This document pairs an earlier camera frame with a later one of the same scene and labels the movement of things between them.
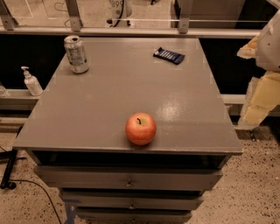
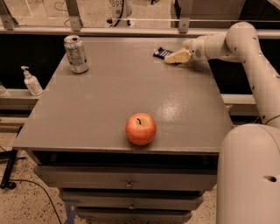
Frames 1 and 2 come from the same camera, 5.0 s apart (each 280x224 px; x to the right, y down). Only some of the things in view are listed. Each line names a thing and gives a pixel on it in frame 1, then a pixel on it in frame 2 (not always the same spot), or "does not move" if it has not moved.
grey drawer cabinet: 75,132 does not move
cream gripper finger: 248,51 to 194,48
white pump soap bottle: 31,82 does not move
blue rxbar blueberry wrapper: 169,55 does not move
